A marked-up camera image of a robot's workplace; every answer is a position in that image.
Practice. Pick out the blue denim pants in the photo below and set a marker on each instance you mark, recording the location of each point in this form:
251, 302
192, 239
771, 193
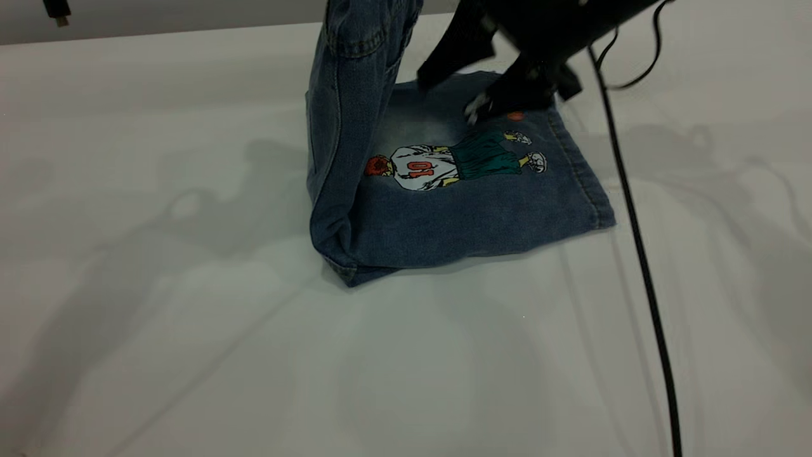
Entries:
476, 209

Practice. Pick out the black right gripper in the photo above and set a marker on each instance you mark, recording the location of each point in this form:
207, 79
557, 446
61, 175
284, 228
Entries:
539, 28

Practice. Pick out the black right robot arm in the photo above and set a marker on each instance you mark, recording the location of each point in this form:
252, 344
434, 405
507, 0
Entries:
628, 9

